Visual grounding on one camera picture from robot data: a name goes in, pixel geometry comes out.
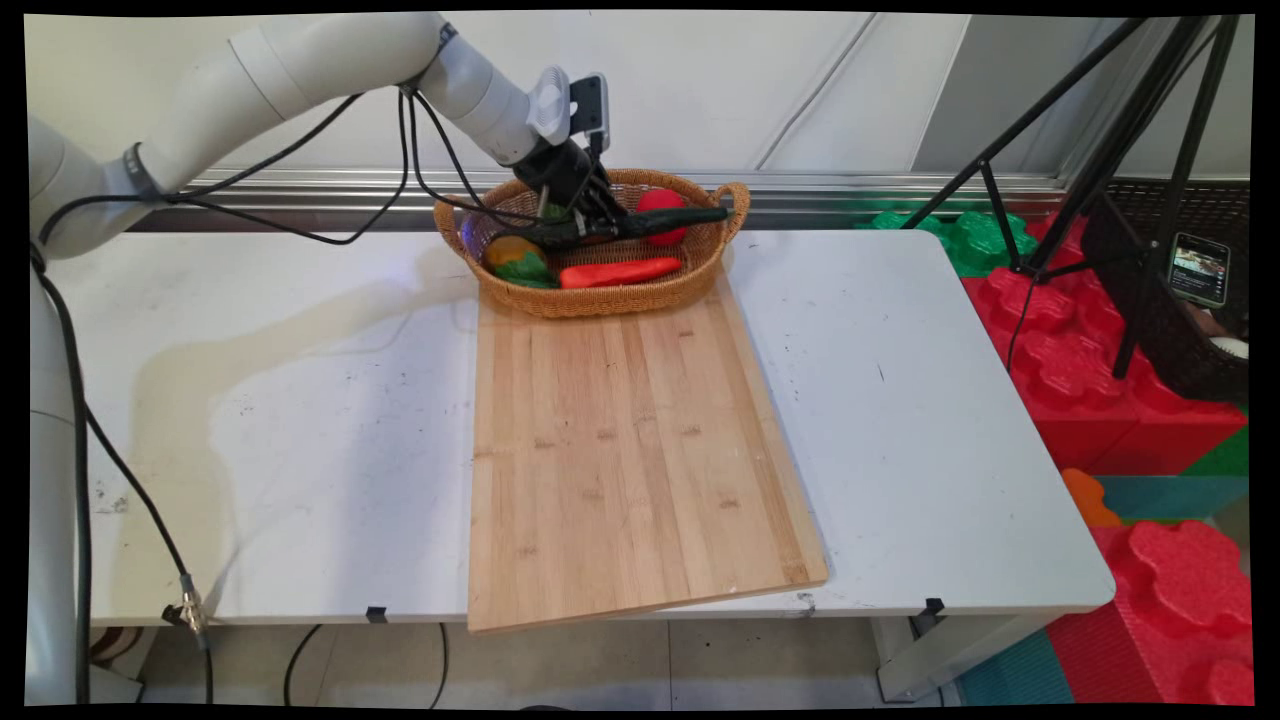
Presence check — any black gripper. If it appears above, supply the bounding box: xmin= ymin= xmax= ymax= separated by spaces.
xmin=515 ymin=140 xmax=629 ymax=246

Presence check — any dark green cucumber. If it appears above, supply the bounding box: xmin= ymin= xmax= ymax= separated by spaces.
xmin=500 ymin=205 xmax=732 ymax=250

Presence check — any red orange carrot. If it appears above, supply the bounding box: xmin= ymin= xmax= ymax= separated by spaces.
xmin=559 ymin=257 xmax=685 ymax=291

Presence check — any red tomato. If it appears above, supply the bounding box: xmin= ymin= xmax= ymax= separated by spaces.
xmin=636 ymin=188 xmax=691 ymax=247

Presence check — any brown wicker basket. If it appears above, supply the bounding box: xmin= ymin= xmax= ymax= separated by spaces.
xmin=433 ymin=168 xmax=752 ymax=320

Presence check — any bamboo cutting board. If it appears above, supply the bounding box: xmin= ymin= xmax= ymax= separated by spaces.
xmin=467 ymin=270 xmax=830 ymax=634

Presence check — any green foam block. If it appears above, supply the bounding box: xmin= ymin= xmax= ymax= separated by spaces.
xmin=868 ymin=210 xmax=1041 ymax=279

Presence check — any large red foam block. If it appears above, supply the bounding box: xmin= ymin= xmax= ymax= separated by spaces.
xmin=960 ymin=215 xmax=1250 ymax=477

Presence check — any black tripod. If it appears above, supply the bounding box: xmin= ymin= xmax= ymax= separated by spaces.
xmin=900 ymin=15 xmax=1242 ymax=381

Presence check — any white table leg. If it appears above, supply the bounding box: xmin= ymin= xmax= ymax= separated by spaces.
xmin=870 ymin=612 xmax=1053 ymax=703

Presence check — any orange foam piece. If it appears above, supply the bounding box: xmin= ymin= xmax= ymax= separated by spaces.
xmin=1062 ymin=468 xmax=1124 ymax=529

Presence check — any smartphone with lit screen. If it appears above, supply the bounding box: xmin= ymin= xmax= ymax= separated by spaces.
xmin=1169 ymin=232 xmax=1232 ymax=308

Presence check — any red foam block flower shaped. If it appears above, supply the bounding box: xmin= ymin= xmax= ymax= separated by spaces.
xmin=1045 ymin=520 xmax=1255 ymax=707

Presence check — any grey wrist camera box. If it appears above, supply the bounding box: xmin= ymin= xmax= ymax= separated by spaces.
xmin=568 ymin=73 xmax=610 ymax=137

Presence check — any aluminium rail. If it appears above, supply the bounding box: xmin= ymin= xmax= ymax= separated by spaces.
xmin=130 ymin=168 xmax=1071 ymax=233

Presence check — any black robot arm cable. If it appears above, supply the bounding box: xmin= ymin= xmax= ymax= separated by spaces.
xmin=38 ymin=88 xmax=561 ymax=247

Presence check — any black cable with metal connector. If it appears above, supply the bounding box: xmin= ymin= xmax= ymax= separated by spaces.
xmin=30 ymin=245 xmax=217 ymax=707

